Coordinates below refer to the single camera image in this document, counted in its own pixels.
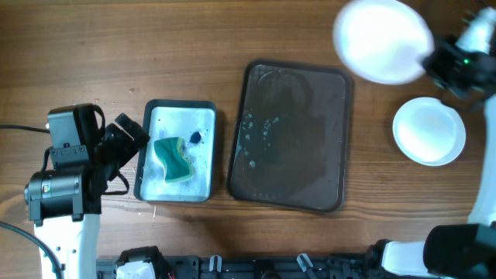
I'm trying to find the green yellow sponge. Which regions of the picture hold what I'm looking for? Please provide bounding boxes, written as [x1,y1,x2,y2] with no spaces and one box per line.
[153,137,193,183]

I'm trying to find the white plate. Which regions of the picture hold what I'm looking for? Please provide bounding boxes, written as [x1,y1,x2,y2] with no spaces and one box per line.
[332,0,434,85]
[392,97,467,167]

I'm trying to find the white plate top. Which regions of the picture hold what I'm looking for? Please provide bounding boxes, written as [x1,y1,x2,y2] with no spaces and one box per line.
[332,0,434,85]

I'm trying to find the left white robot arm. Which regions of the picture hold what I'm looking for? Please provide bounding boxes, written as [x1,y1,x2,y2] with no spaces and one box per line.
[25,113,150,278]

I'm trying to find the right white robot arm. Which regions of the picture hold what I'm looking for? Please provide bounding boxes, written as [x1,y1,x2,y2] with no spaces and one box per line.
[367,40,495,278]

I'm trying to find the dark tray with water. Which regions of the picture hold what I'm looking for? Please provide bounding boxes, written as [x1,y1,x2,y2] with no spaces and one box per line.
[134,99,216,203]

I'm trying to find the brown plastic serving tray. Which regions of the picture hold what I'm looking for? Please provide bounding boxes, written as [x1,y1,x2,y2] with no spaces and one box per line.
[226,59,353,214]

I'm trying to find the left black cable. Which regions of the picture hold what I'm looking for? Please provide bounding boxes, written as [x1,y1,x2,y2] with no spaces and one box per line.
[0,124,65,279]

